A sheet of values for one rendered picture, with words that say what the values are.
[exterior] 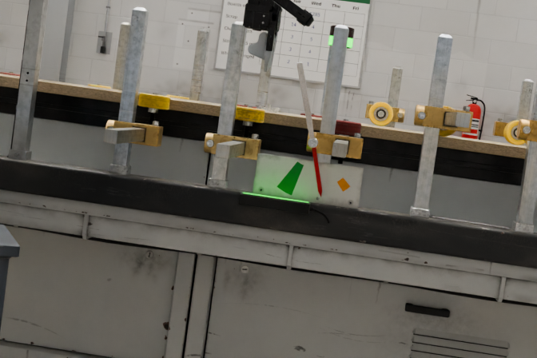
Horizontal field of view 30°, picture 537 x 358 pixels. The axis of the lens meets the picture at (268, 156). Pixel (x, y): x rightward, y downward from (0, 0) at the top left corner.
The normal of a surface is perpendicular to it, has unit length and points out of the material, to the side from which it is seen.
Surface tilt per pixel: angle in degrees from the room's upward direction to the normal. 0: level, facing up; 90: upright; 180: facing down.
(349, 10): 90
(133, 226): 90
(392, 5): 90
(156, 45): 90
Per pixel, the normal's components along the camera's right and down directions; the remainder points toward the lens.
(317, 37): -0.14, 0.04
